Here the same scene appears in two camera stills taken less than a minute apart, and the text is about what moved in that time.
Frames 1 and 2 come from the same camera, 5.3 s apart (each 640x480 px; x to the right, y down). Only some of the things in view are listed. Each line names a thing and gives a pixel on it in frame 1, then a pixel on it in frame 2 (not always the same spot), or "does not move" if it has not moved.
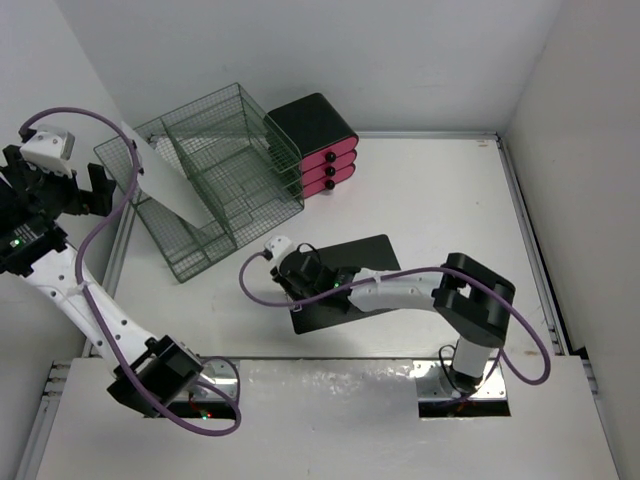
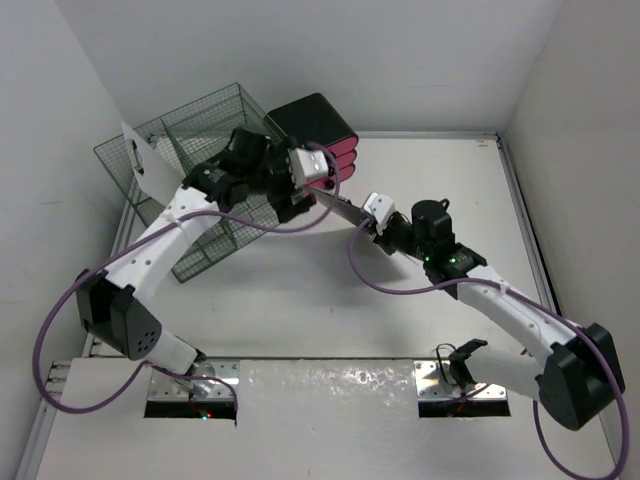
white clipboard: x=159 y=180 does not move
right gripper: x=287 y=282 to x=380 y=240
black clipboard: x=374 y=253 to x=350 y=209
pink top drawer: x=327 y=155 does not move
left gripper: x=97 y=199 to x=280 y=203
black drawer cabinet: x=310 y=124 does not move
